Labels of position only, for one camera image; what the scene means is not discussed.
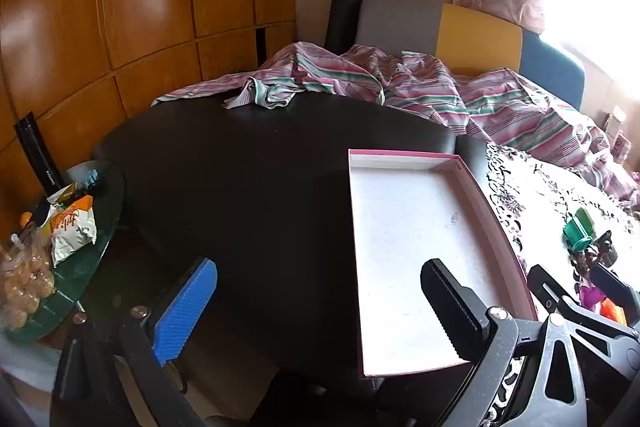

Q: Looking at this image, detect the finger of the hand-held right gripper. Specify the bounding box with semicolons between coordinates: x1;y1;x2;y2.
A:
527;264;640;380
590;263;640;308

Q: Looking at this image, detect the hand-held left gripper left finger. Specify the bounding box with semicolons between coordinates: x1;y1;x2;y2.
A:
50;257;219;427

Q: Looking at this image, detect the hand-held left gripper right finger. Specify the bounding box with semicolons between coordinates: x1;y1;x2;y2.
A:
420;258;591;427

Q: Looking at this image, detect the green plastic item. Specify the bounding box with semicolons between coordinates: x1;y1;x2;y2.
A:
562;207;597;253

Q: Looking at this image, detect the pink shallow box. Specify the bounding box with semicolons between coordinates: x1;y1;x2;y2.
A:
348;149;538;378

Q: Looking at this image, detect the small purple item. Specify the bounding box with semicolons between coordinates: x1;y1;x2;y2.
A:
580;284;606;308

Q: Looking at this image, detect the white embroidered floral tablecloth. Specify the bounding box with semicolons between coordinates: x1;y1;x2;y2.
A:
480;142;640;427

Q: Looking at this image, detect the round green glass table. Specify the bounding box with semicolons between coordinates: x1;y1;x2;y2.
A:
0;159;126;348

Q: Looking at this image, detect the purple carton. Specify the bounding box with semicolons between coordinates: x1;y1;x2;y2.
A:
612;132;633;165

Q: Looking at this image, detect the orange white snack bag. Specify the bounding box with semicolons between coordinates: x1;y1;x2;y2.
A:
39;194;97;267

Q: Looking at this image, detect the clear bag of round snacks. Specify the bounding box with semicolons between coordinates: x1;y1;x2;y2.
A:
0;227;56;333

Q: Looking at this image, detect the tall white carton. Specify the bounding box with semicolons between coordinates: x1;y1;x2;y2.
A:
605;106;628;132

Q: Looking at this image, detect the long black box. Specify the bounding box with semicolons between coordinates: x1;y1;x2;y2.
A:
14;112;66;190

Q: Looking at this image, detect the striped pink green blanket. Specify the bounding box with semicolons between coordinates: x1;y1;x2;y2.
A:
152;43;640;208

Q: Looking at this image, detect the grey yellow blue headboard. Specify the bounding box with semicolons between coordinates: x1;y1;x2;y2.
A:
355;0;586;112

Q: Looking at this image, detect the black rolled mat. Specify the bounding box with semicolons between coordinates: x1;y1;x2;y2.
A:
324;0;369;54

